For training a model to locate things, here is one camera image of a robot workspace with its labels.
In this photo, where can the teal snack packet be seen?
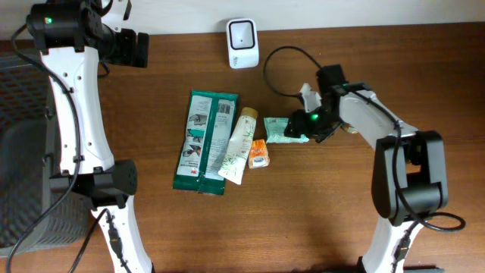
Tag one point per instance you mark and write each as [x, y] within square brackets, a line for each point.
[275, 128]

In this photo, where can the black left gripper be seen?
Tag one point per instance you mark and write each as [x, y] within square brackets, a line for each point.
[140, 49]

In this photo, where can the green lidded jar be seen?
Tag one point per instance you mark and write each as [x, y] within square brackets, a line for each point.
[348, 128]

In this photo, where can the white cream tube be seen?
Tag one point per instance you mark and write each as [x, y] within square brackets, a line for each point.
[234, 162]

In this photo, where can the grey plastic mesh basket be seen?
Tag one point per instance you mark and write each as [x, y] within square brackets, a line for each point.
[30, 155]

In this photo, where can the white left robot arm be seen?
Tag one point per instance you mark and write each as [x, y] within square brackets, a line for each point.
[74, 39]

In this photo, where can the green wipes packet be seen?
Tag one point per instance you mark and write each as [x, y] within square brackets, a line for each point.
[209, 125]

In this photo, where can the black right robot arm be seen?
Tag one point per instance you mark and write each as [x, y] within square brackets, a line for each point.
[409, 182]

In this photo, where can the white barcode scanner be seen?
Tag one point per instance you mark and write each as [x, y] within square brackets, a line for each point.
[242, 43]

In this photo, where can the small orange carton box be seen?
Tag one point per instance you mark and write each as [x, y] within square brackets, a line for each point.
[258, 155]

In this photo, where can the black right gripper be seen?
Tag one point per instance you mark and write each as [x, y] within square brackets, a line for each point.
[296, 126]

